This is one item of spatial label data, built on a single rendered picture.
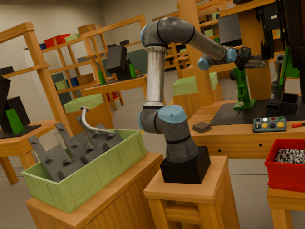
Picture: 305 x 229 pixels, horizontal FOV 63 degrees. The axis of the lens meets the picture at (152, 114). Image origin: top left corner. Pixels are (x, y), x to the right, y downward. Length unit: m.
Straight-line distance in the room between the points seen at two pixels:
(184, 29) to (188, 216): 0.82
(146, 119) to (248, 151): 0.58
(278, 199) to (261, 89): 0.99
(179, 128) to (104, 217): 0.60
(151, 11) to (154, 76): 11.26
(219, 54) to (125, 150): 0.76
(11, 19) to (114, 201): 8.57
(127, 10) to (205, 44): 11.72
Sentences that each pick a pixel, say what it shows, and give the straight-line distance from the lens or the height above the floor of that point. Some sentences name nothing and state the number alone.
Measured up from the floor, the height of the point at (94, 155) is 0.90.
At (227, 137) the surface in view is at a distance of 1.42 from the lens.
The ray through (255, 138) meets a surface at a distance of 1.40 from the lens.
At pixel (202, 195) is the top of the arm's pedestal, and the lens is 1.07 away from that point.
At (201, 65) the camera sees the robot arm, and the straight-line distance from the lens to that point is 1.50.
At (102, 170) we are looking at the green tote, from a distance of 1.43.
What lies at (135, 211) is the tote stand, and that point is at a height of 0.60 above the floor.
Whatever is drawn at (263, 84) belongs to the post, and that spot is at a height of 1.00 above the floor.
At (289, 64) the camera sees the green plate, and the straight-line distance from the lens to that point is 1.52.
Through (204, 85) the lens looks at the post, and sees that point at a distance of 2.01.
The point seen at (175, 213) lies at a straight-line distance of 1.21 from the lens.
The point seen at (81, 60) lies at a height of 1.47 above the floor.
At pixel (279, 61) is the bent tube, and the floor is 1.19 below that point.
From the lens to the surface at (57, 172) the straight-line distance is 1.56.
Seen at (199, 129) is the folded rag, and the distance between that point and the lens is 1.51.
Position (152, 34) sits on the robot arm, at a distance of 1.22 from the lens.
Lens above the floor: 1.47
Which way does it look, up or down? 16 degrees down
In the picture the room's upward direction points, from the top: 15 degrees counter-clockwise
